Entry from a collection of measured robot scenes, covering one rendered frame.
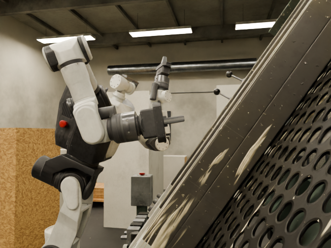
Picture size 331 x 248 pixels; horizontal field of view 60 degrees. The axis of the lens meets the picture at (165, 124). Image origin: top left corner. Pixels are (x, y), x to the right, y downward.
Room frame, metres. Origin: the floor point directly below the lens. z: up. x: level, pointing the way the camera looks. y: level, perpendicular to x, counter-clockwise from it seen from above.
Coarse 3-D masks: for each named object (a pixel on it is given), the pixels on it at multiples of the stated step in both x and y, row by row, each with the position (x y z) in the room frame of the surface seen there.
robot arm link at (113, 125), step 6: (102, 108) 0.83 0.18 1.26; (108, 108) 0.83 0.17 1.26; (114, 108) 0.84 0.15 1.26; (102, 114) 0.83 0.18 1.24; (108, 114) 0.83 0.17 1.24; (114, 114) 0.83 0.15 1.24; (120, 114) 0.83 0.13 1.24; (102, 120) 0.82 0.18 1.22; (108, 120) 0.83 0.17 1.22; (114, 120) 0.81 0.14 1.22; (108, 126) 0.82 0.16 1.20; (114, 126) 0.81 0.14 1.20; (120, 126) 0.80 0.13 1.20; (108, 132) 0.82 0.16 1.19; (114, 132) 0.81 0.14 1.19; (120, 132) 0.81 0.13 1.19; (108, 138) 0.83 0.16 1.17; (114, 138) 0.82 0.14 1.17; (120, 138) 0.82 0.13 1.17
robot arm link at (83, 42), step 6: (78, 36) 0.85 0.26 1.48; (84, 36) 0.85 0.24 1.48; (84, 42) 0.83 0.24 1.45; (42, 48) 0.84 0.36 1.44; (84, 48) 0.84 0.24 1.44; (84, 54) 0.84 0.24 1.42; (90, 54) 0.85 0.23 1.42; (48, 66) 0.84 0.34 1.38; (90, 72) 0.96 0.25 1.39; (90, 78) 0.97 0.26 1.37; (96, 84) 1.02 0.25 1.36
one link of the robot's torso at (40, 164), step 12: (60, 156) 1.29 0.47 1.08; (72, 156) 1.34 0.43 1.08; (36, 168) 1.31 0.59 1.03; (48, 168) 1.30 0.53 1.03; (60, 168) 1.29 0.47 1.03; (84, 168) 1.28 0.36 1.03; (96, 168) 1.31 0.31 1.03; (48, 180) 1.31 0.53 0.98; (96, 180) 1.37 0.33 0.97; (84, 192) 1.30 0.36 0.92
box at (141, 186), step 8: (136, 176) 1.76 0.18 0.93; (144, 176) 1.76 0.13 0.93; (152, 176) 1.84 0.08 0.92; (136, 184) 1.76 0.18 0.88; (144, 184) 1.75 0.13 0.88; (152, 184) 1.85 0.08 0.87; (136, 192) 1.76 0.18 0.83; (144, 192) 1.75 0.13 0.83; (152, 192) 1.85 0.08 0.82; (136, 200) 1.76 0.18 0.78; (144, 200) 1.75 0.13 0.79; (152, 200) 1.85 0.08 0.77
